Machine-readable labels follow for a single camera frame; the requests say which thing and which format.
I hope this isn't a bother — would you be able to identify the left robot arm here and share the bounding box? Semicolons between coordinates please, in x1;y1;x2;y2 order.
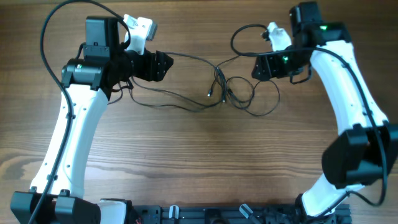
10;15;174;223

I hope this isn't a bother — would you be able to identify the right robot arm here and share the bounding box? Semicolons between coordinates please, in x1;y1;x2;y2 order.
252;2;397;220

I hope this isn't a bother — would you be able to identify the black cable bundle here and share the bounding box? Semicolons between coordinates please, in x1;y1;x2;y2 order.
108;51;229;113

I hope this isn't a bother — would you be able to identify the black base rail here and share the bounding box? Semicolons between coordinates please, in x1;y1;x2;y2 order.
127;204;353;224

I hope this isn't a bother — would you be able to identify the separated thin black cable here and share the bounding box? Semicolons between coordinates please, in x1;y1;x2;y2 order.
216;54;280;118

